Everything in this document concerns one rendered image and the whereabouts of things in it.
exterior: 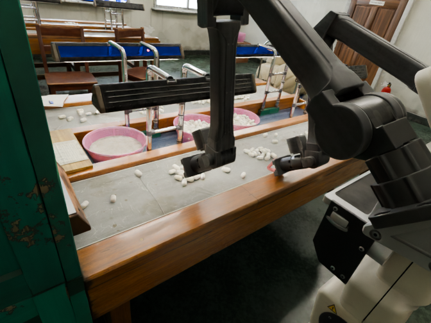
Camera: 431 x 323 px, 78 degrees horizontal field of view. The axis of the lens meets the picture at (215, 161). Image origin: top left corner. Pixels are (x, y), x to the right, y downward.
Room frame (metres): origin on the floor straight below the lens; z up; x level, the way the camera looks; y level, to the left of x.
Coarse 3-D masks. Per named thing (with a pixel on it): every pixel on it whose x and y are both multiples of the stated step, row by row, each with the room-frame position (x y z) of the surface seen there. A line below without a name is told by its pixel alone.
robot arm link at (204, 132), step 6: (192, 132) 0.73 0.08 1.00; (198, 132) 0.72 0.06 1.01; (204, 132) 0.71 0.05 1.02; (198, 138) 0.71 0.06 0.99; (204, 138) 0.70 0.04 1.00; (198, 144) 0.71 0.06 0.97; (204, 144) 0.68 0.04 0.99; (198, 150) 0.72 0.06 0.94; (204, 156) 0.64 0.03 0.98; (210, 156) 0.62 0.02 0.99; (204, 162) 0.64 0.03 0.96; (210, 162) 0.62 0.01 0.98
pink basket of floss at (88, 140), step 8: (104, 128) 1.09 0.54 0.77; (112, 128) 1.12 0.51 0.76; (120, 128) 1.13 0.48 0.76; (128, 128) 1.13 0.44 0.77; (88, 136) 1.01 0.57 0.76; (96, 136) 1.05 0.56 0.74; (128, 136) 1.12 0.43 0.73; (136, 136) 1.11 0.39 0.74; (144, 136) 1.08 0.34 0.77; (88, 144) 0.98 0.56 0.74; (144, 144) 1.00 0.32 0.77; (88, 152) 0.91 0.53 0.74; (136, 152) 0.94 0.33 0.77; (96, 160) 0.90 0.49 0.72; (104, 160) 0.89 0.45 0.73
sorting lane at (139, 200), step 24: (240, 144) 1.19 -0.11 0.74; (264, 144) 1.23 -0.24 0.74; (144, 168) 0.87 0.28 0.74; (168, 168) 0.89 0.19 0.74; (216, 168) 0.95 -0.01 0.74; (240, 168) 0.97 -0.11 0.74; (264, 168) 1.00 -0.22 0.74; (96, 192) 0.68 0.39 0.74; (120, 192) 0.70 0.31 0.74; (144, 192) 0.72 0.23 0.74; (168, 192) 0.74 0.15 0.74; (192, 192) 0.76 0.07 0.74; (216, 192) 0.78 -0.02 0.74; (96, 216) 0.58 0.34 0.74; (120, 216) 0.59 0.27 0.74; (144, 216) 0.61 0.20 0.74; (96, 240) 0.49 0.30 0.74
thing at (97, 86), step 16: (160, 80) 0.84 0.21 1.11; (176, 80) 0.87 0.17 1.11; (192, 80) 0.91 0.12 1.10; (240, 80) 1.05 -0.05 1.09; (96, 96) 0.69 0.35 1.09; (112, 96) 0.71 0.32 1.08; (128, 96) 0.74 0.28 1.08; (144, 96) 0.77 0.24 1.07; (160, 96) 0.81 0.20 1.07; (176, 96) 0.84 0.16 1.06; (192, 96) 0.88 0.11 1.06; (208, 96) 0.92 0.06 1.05
